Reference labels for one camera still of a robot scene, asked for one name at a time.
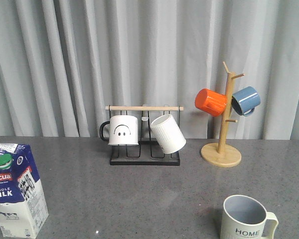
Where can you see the cream HOME mug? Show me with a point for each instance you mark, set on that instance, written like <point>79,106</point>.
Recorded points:
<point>246,218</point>

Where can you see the blue white milk carton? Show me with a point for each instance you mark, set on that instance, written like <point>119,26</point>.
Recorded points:
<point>23,208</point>

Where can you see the white ribbed mug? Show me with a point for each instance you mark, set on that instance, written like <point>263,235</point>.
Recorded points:
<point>168,134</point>

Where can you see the white smiley face mug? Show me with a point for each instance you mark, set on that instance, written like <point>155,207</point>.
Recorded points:
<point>123,130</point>

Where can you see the orange mug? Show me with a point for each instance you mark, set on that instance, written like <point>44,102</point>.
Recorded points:
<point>211,102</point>

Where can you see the wooden mug tree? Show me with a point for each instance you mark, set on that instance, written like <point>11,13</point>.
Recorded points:
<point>221,154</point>

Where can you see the blue mug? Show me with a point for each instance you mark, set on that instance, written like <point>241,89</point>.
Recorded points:
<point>245,100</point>

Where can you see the grey curtain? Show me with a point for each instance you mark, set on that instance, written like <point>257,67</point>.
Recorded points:
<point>63,61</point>

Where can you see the black wire mug rack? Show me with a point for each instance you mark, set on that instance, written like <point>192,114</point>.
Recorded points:
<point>148,151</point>

